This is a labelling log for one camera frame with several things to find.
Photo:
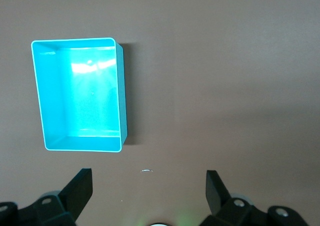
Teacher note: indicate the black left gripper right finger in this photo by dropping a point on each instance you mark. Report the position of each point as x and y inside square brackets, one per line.
[217, 196]

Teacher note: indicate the teal plastic storage bin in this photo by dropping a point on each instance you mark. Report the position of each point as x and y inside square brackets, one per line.
[82, 100]

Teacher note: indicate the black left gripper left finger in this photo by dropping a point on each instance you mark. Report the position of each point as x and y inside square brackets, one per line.
[75, 196]

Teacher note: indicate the small metal staple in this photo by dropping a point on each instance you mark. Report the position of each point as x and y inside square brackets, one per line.
[147, 171]

